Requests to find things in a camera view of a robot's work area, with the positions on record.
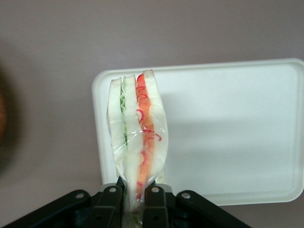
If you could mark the plastic-wrapped triangle sandwich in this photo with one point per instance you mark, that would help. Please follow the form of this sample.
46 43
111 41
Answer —
142 118

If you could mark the round brown wicker basket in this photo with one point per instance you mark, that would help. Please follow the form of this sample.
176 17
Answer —
2 118

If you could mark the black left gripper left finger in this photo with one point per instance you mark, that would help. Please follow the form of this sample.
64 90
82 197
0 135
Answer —
71 209

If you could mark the cream rectangular plastic tray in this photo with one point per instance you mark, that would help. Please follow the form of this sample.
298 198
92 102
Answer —
225 133

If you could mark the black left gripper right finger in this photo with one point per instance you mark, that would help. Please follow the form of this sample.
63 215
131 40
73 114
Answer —
190 209

